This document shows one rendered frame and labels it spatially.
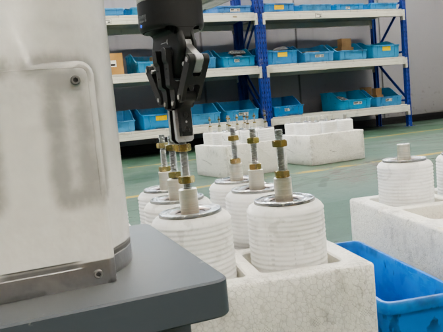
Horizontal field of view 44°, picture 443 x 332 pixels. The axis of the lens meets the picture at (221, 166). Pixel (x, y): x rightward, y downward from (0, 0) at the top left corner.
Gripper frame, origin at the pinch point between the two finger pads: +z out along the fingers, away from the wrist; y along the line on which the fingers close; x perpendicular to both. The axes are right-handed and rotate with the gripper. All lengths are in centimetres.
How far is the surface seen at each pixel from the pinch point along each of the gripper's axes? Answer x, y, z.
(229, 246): 2.8, 4.2, 14.4
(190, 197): -0.2, 1.2, 8.4
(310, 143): 175, -191, 21
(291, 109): 321, -399, 3
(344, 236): 71, -53, 35
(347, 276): 13.4, 12.2, 18.7
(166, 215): -2.9, 0.1, 10.3
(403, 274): 33.0, 2.3, 25.0
